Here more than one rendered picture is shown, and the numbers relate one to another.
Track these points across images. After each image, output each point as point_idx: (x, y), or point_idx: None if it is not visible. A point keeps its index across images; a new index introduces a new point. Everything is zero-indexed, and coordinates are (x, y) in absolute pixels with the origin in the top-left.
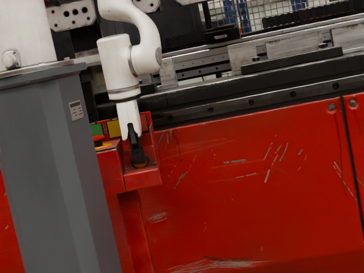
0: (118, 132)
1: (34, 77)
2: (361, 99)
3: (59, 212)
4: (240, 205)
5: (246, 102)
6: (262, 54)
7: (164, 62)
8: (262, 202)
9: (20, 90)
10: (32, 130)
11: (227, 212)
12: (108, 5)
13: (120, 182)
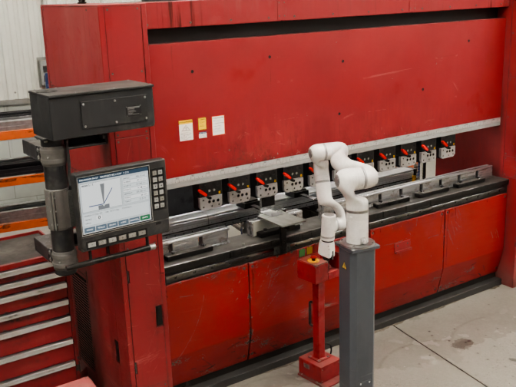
0: (309, 252)
1: (375, 248)
2: (375, 231)
3: (371, 293)
4: (330, 279)
5: (339, 233)
6: (310, 201)
7: (299, 213)
8: (338, 276)
9: (368, 252)
10: (368, 266)
11: (325, 282)
12: (329, 201)
13: (327, 276)
